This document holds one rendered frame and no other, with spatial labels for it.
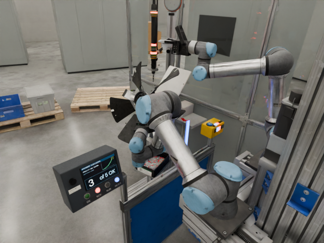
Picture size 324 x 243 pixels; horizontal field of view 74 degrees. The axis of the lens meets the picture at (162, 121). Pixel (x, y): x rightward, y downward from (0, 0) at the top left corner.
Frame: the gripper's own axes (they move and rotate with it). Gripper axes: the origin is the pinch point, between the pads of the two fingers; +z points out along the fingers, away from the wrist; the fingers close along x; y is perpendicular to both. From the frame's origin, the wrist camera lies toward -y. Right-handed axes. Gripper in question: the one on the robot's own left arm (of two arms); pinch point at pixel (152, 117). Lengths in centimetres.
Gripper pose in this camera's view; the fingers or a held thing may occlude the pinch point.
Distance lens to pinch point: 144.3
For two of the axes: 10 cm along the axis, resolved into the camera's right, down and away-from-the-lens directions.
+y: -9.8, -0.1, 1.8
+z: 1.7, -4.6, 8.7
